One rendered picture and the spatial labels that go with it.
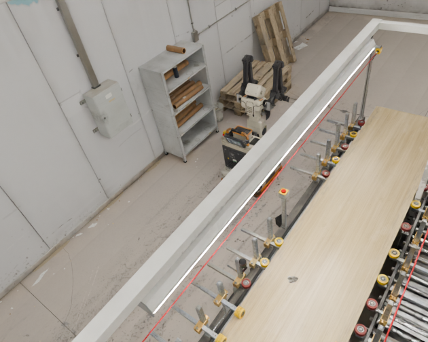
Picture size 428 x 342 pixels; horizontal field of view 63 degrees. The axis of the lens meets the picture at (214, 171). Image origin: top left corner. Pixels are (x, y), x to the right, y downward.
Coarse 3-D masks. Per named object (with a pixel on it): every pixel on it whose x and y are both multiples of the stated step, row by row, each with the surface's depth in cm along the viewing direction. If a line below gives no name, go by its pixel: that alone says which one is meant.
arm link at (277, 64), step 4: (276, 60) 414; (280, 60) 412; (272, 64) 411; (276, 64) 411; (280, 64) 410; (276, 68) 409; (276, 72) 412; (276, 76) 415; (276, 80) 418; (276, 84) 421; (272, 88) 426; (276, 88) 424; (276, 92) 426; (276, 96) 427
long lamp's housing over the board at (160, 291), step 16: (368, 48) 251; (352, 64) 235; (336, 80) 223; (320, 96) 213; (320, 112) 210; (304, 128) 198; (288, 144) 188; (272, 160) 180; (256, 176) 172; (240, 192) 165; (224, 208) 159; (208, 224) 154; (224, 224) 157; (208, 240) 151; (192, 256) 145; (176, 272) 140; (160, 288) 135; (144, 304) 131; (160, 304) 135
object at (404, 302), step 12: (408, 240) 306; (396, 264) 292; (420, 264) 301; (396, 276) 297; (420, 276) 294; (384, 300) 271; (420, 300) 280; (420, 312) 273; (372, 324) 260; (396, 324) 269; (420, 324) 267; (372, 336) 266; (396, 336) 263; (420, 336) 261
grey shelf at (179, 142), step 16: (192, 48) 492; (144, 64) 477; (160, 64) 469; (176, 64) 468; (192, 64) 521; (144, 80) 483; (160, 80) 461; (176, 80) 493; (208, 80) 533; (160, 96) 484; (208, 96) 561; (160, 112) 508; (176, 112) 500; (208, 112) 560; (160, 128) 536; (176, 128) 510; (192, 128) 597; (208, 128) 590; (176, 144) 537; (192, 144) 565
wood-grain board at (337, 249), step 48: (384, 144) 389; (336, 192) 349; (384, 192) 340; (288, 240) 316; (336, 240) 309; (384, 240) 302; (288, 288) 283; (336, 288) 277; (240, 336) 262; (288, 336) 257; (336, 336) 252
